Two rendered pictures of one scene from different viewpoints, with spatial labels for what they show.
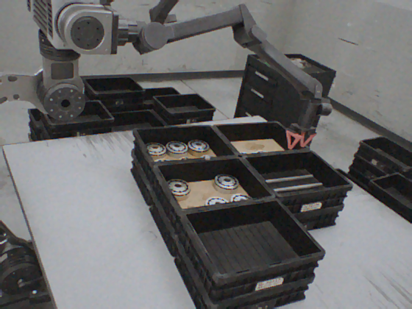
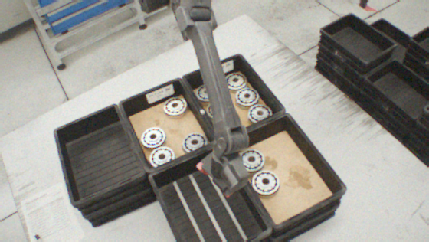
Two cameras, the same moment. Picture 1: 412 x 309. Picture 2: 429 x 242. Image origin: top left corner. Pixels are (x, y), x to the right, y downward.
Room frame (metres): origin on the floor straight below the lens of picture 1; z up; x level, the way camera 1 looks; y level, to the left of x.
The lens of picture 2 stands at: (1.64, -0.94, 2.09)
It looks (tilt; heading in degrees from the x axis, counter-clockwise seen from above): 52 degrees down; 102
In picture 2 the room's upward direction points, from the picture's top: 9 degrees counter-clockwise
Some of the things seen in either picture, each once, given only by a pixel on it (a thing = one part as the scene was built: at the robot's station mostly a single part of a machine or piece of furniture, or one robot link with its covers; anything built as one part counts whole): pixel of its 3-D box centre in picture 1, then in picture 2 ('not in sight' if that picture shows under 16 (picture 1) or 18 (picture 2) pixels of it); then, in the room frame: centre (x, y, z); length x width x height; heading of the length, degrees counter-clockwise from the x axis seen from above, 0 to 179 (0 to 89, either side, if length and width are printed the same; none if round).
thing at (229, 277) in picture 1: (251, 235); (96, 152); (1.01, -0.20, 0.92); 0.40 x 0.30 x 0.02; 120
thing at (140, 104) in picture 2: (210, 193); (168, 129); (1.27, -0.05, 0.87); 0.40 x 0.30 x 0.11; 120
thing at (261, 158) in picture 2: not in sight; (251, 160); (1.62, -0.18, 0.86); 0.10 x 0.10 x 0.01
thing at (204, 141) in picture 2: (226, 181); (194, 142); (1.39, -0.11, 0.86); 0.10 x 0.10 x 0.01
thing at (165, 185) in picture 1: (212, 182); (165, 122); (1.27, -0.05, 0.92); 0.40 x 0.30 x 0.02; 120
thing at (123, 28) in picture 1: (121, 30); not in sight; (1.18, 0.32, 1.45); 0.09 x 0.08 x 0.12; 37
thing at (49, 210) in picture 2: not in sight; (49, 220); (0.77, -0.42, 0.70); 0.33 x 0.23 x 0.01; 127
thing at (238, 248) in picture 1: (248, 246); (100, 158); (1.01, -0.20, 0.87); 0.40 x 0.30 x 0.11; 120
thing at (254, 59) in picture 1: (277, 112); not in sight; (3.29, -0.55, 0.45); 0.60 x 0.45 x 0.90; 127
